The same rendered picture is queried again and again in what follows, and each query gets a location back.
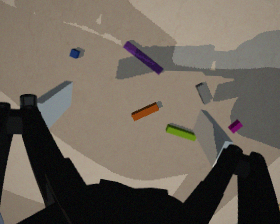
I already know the grey rod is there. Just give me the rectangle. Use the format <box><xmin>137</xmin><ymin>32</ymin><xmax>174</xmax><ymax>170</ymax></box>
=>
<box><xmin>195</xmin><ymin>83</ymin><xmax>211</xmax><ymax>105</ymax></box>

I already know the lime green rod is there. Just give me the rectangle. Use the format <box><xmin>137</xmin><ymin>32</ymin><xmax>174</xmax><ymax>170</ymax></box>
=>
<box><xmin>165</xmin><ymin>124</ymin><xmax>196</xmax><ymax>141</ymax></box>

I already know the orange rod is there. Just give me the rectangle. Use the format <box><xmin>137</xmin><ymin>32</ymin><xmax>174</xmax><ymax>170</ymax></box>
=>
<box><xmin>131</xmin><ymin>102</ymin><xmax>159</xmax><ymax>121</ymax></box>

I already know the small magenta block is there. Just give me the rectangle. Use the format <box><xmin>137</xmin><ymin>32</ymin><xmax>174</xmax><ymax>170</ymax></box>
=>
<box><xmin>228</xmin><ymin>120</ymin><xmax>243</xmax><ymax>134</ymax></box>

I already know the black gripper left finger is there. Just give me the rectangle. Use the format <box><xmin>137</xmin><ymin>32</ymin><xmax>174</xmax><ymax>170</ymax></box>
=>
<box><xmin>0</xmin><ymin>81</ymin><xmax>116</xmax><ymax>224</ymax></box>

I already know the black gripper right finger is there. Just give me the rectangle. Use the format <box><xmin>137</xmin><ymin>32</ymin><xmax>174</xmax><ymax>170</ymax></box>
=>
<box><xmin>164</xmin><ymin>109</ymin><xmax>280</xmax><ymax>224</ymax></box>

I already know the purple rod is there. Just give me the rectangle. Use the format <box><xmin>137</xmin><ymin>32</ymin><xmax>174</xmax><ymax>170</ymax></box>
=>
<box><xmin>123</xmin><ymin>41</ymin><xmax>163</xmax><ymax>75</ymax></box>

